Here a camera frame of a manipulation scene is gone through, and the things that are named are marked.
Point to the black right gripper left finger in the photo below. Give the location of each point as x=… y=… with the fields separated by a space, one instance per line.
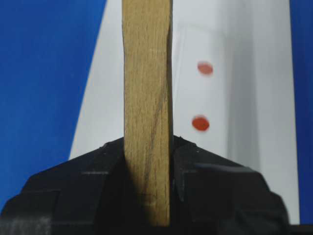
x=82 y=196

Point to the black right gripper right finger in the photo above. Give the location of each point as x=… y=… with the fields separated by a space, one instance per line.
x=216 y=196

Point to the wooden mallet hammer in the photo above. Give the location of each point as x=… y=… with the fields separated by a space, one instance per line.
x=148 y=113

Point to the white paper sheet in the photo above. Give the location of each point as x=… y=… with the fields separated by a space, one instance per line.
x=233 y=86

